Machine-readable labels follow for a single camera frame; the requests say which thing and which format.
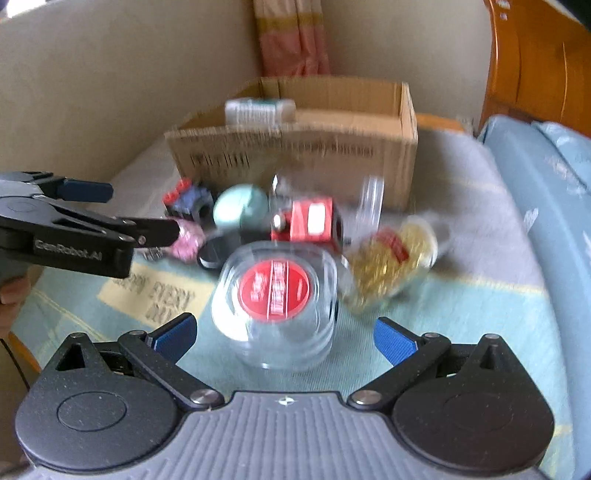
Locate pink keychain toy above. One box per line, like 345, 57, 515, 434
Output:
142, 219, 206, 264

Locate dark blue block red knobs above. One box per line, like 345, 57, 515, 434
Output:
162, 177, 214, 224

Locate black correction tape dispenser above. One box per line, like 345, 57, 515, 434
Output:
197, 230, 242, 272

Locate bottle of golden capsules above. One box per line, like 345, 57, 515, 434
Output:
339, 212, 451, 315

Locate teal egg-shaped toy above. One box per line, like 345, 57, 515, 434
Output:
212, 184, 269, 230

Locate clear jar red label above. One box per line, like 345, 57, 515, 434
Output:
211, 241, 339, 371

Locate clear plastic cup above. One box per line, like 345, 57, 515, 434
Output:
356, 176, 385, 233

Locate white medical bottle green label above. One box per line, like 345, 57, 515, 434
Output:
224, 98, 297, 126

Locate red toy fire truck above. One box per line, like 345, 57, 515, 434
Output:
270, 196, 344, 254

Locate person's left hand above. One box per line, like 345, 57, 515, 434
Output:
0, 275, 31, 339

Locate grey and teal blanket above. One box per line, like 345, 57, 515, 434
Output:
14, 130, 574, 479

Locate brown cardboard box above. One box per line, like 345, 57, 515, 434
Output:
165, 76, 419, 211

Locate blue floral bed sheet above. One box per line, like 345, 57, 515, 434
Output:
479, 115, 590, 479

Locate pink patterned curtain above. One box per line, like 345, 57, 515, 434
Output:
252, 0, 331, 77

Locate wooden bed headboard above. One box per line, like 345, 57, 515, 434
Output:
480, 0, 591, 136

